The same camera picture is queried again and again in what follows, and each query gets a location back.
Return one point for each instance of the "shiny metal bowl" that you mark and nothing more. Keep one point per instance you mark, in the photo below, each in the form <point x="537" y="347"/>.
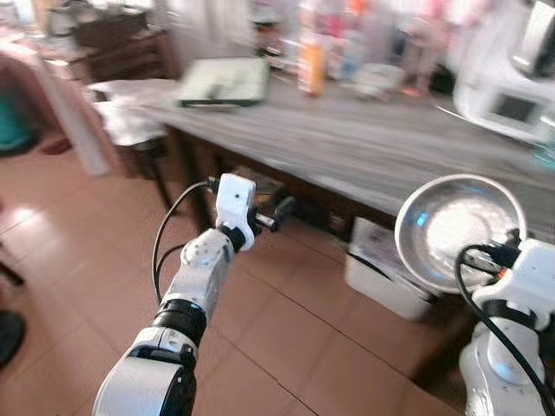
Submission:
<point x="451" y="225"/>

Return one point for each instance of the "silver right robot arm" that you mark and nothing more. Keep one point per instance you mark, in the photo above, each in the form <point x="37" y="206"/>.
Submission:
<point x="503" y="364"/>

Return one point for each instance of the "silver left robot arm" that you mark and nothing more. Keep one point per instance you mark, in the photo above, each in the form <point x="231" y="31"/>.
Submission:
<point x="186" y="295"/>

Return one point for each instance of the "dark wooden grey-topped table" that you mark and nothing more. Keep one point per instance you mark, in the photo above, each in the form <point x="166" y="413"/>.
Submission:
<point x="364" y="143"/>

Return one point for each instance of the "white storage bin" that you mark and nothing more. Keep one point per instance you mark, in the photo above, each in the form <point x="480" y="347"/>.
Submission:
<point x="381" y="273"/>

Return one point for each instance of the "dark wooden chair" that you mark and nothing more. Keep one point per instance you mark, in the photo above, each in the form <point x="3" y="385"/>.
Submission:
<point x="152" y="169"/>

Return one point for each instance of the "green-rimmed white board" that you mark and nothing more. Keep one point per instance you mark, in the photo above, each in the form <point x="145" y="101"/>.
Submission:
<point x="224" y="82"/>

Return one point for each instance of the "orange bottle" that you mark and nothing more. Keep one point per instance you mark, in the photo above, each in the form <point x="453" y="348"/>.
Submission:
<point x="311" y="68"/>

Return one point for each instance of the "white kitchen machine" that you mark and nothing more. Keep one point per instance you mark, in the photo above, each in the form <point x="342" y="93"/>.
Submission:
<point x="512" y="82"/>

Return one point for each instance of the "small white container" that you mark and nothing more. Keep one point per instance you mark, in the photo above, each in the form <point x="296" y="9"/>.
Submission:
<point x="377" y="80"/>

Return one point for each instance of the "white cloth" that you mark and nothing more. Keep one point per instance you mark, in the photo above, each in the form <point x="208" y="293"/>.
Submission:
<point x="130" y="108"/>

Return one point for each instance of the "dark wooden cabinet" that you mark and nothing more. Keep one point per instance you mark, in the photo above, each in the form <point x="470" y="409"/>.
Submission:
<point x="113" y="52"/>

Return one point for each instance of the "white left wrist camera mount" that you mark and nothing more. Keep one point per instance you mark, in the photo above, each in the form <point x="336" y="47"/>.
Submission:
<point x="234" y="204"/>

